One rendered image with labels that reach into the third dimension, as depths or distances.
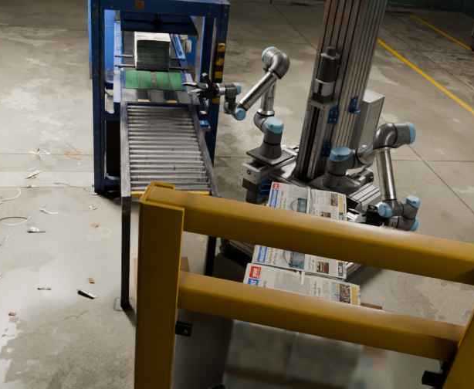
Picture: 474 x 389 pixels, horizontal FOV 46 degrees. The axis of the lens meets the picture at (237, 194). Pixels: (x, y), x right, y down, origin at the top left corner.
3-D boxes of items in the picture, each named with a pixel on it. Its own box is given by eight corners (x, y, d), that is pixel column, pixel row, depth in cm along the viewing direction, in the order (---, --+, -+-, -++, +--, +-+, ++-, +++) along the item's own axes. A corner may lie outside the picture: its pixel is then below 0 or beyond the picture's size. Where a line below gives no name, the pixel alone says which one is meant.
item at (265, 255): (345, 239, 245) (345, 238, 244) (346, 280, 221) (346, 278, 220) (262, 224, 248) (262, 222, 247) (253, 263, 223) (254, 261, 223)
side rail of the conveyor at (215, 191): (220, 214, 321) (222, 196, 315) (211, 214, 320) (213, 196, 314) (193, 118, 433) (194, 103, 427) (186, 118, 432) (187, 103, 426)
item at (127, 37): (189, 82, 492) (190, 72, 487) (113, 79, 478) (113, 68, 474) (174, 33, 620) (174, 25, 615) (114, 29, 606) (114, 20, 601)
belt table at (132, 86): (199, 116, 433) (201, 104, 428) (113, 113, 419) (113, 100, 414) (189, 83, 491) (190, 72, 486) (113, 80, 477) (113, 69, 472)
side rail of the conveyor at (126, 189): (130, 214, 310) (131, 196, 304) (120, 214, 309) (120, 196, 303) (126, 116, 422) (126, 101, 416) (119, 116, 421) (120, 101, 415)
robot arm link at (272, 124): (268, 144, 353) (271, 124, 346) (259, 135, 363) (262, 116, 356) (285, 143, 357) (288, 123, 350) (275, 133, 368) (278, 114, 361)
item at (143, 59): (170, 70, 485) (171, 40, 472) (134, 69, 479) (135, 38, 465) (166, 56, 517) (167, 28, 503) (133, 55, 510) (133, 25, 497)
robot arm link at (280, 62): (299, 67, 334) (242, 126, 339) (291, 61, 342) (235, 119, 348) (289, 54, 326) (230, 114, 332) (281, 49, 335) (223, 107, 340)
